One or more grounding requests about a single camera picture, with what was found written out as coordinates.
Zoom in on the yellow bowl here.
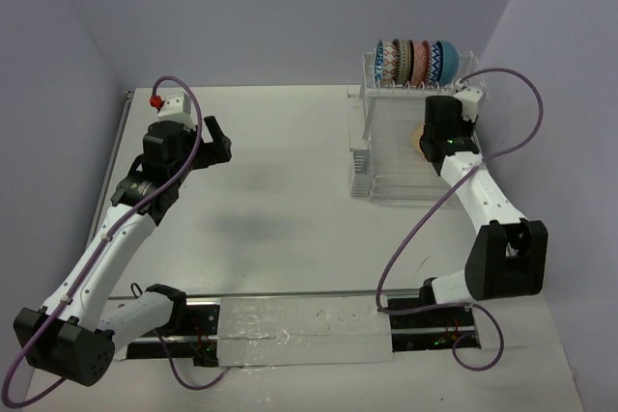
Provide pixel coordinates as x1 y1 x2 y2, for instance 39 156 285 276
410 126 423 154

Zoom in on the red patterned bowl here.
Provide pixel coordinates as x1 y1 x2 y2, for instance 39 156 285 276
425 41 443 86

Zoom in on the black floral patterned bowl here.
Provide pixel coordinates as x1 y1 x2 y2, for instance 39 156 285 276
410 41 430 87

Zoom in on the solid blue bowl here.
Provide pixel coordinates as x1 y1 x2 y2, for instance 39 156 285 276
437 41 460 87

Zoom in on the brown lattice rim bowl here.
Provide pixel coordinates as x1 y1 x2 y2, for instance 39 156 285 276
393 39 414 87

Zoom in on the blue triangle patterned bowl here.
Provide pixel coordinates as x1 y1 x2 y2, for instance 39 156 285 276
374 40 398 87

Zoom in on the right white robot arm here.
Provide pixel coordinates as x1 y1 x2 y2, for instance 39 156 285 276
419 96 548 326

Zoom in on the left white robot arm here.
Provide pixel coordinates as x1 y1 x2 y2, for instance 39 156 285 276
14 116 232 387

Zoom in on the silver tape patch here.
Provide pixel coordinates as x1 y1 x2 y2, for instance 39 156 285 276
217 295 393 367

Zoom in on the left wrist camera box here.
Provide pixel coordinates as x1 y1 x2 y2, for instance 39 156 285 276
150 92 196 130

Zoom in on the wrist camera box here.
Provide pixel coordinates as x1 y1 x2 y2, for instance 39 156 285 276
150 92 196 130
454 87 485 123

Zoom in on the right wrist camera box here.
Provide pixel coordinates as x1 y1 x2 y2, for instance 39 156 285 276
454 87 485 123

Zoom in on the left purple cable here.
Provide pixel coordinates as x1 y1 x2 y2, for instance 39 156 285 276
0 75 233 406

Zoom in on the purple cable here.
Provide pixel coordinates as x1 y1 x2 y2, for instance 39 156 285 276
376 67 544 371
0 75 233 406

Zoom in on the white wire dish rack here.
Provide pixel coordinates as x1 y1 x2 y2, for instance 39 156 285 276
348 52 455 204

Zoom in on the aluminium table edge rail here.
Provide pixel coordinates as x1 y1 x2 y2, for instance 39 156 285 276
84 91 134 251

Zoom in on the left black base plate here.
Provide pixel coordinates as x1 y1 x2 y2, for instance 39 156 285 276
115 297 221 368

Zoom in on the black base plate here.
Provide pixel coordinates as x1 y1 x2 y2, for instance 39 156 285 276
115 297 221 368
389 308 481 352

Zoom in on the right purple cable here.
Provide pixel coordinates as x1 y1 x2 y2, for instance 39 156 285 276
376 67 544 371

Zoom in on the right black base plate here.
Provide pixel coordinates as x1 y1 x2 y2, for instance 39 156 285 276
389 308 481 352

